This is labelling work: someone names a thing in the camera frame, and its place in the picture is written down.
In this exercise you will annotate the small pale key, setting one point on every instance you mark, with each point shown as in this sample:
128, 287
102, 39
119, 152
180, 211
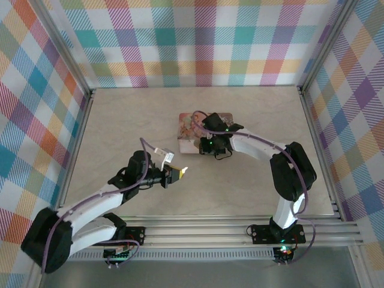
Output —
185, 169

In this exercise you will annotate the pink illustrated book-shaped box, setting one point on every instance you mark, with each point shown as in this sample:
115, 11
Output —
187, 132

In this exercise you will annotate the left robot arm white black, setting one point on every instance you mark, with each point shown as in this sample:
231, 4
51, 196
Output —
90, 204

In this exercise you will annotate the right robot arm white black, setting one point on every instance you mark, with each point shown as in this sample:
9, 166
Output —
255, 147

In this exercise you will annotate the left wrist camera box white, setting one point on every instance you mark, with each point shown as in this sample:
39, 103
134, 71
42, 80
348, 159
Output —
166, 156

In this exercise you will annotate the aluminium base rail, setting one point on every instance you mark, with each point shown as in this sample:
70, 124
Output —
195, 232

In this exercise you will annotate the aluminium side rail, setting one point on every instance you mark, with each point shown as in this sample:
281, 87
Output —
315, 135
76, 150

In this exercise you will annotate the aluminium frame post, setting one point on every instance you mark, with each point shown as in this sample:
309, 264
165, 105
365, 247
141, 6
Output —
326, 45
63, 45

